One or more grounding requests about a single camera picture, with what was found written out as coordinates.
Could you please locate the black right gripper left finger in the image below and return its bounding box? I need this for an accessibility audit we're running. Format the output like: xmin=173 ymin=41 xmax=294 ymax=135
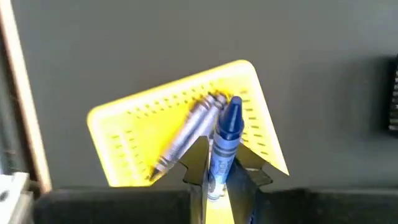
xmin=32 ymin=136 xmax=210 ymax=224

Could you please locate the yellow plastic basket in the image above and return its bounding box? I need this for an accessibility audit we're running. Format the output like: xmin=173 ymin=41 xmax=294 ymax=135
xmin=86 ymin=58 xmax=290 ymax=224

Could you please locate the blue crayon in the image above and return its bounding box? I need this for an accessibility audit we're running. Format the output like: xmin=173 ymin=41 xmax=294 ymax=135
xmin=149 ymin=93 xmax=217 ymax=182
xmin=186 ymin=94 xmax=229 ymax=147
xmin=207 ymin=95 xmax=245 ymax=203

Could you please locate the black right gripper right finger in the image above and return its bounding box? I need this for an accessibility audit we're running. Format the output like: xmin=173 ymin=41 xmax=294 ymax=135
xmin=228 ymin=142 xmax=398 ymax=224

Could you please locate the black table mat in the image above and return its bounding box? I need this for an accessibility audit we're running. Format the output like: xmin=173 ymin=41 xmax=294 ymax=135
xmin=11 ymin=0 xmax=398 ymax=192

